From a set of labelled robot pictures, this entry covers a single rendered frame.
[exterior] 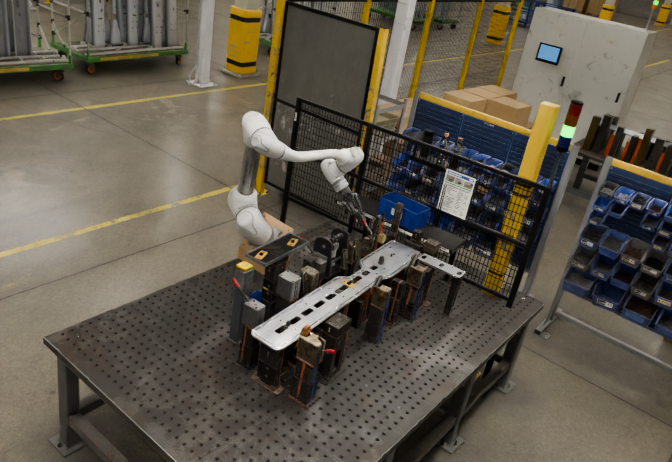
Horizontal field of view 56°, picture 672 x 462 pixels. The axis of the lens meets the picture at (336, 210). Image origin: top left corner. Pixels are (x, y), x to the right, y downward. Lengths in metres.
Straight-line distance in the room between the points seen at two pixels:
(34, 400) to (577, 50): 8.08
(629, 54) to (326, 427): 7.55
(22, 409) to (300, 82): 3.61
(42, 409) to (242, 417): 1.47
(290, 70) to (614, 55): 5.05
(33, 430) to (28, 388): 0.34
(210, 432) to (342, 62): 3.65
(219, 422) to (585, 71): 7.86
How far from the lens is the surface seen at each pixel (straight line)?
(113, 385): 3.15
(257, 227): 3.78
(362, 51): 5.52
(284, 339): 2.96
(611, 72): 9.64
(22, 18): 9.92
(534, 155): 3.89
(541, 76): 9.95
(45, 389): 4.23
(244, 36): 10.87
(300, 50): 5.99
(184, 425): 2.96
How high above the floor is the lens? 2.81
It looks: 25 degrees down
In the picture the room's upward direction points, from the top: 10 degrees clockwise
